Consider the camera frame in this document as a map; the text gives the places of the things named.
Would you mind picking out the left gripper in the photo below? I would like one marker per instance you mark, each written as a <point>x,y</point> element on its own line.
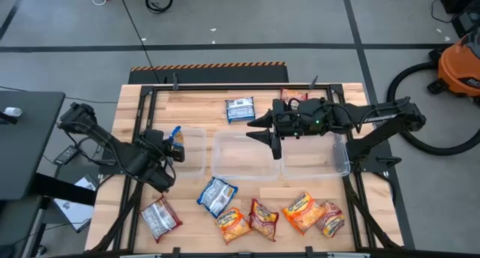
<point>177,153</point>

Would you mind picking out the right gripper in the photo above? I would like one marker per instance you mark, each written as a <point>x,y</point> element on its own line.
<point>292,119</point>

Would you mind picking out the blue Maruchan ramen pack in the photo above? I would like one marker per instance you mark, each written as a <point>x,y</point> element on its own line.
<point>217,196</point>
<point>175,131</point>
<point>240,110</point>

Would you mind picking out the red Maruchan beef ramen pack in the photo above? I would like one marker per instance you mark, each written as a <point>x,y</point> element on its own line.
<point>332,220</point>
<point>296,93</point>
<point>160,217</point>
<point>263,219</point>

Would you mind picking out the orange Maruchan chicken ramen pack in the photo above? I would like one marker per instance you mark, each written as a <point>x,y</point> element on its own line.
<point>303,212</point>
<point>233,225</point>

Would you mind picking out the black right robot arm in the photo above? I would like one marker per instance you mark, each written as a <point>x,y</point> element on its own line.
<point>382,111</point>

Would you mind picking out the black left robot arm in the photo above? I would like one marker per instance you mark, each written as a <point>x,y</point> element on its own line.
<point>112,149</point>

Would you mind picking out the clear plastic bin with label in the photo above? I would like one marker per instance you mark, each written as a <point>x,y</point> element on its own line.
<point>240,160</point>

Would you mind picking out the black hazard-striped floor mat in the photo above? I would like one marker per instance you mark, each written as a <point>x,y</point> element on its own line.
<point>210,75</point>

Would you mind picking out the white strip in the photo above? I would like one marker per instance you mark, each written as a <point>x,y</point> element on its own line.
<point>348,255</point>
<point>140,255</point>

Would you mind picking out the black power adapter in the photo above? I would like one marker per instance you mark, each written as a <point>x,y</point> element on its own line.
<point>66,155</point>

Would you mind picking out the grey flat device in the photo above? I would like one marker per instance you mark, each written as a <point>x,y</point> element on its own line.
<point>73,213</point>

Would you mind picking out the black floor beam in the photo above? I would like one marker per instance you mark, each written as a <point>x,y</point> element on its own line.
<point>60,188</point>

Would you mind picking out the black desk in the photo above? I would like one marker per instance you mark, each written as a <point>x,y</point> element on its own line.
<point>26,153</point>

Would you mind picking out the black caster wheel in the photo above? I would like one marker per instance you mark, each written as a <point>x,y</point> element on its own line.
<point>41,249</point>

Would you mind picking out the small white bottle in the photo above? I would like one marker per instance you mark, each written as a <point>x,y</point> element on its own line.
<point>13,111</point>

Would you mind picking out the black desk gadget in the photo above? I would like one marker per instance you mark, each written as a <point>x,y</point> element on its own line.
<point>5,120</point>

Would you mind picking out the orange shop vacuum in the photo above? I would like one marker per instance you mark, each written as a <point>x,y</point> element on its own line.
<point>457,68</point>

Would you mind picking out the black case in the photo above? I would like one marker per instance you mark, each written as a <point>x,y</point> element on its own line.
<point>467,23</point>

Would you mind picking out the black metal table frame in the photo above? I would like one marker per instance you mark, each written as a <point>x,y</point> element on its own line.
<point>210,87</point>

